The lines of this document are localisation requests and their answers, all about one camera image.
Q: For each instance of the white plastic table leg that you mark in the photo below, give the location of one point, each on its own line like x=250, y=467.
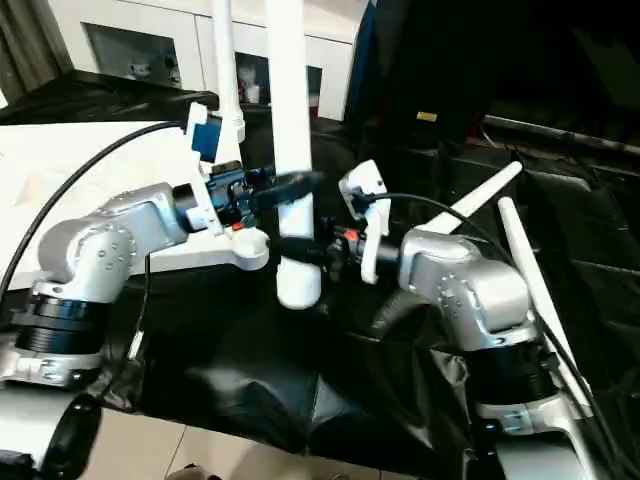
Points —
x=488, y=195
x=227, y=70
x=535, y=280
x=292, y=90

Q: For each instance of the white plastic table top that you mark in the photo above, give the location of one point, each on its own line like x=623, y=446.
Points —
x=70, y=170

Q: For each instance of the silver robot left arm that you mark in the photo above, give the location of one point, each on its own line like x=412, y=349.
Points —
x=90, y=250

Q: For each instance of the black work mat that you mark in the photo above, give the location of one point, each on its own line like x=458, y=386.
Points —
x=280, y=370

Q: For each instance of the white glass-door cabinet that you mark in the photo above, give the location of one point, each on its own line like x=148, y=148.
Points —
x=180, y=35

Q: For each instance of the grey curtain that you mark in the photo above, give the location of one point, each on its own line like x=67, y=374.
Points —
x=30, y=45

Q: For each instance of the black backdrop cloth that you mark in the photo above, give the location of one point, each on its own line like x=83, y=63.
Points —
x=520, y=50

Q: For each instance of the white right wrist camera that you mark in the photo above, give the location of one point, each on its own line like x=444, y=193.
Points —
x=368, y=215

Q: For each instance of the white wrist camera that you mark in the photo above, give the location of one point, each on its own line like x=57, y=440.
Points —
x=368, y=215
x=203, y=140

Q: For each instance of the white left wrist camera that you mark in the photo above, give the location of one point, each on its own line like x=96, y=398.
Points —
x=203, y=140

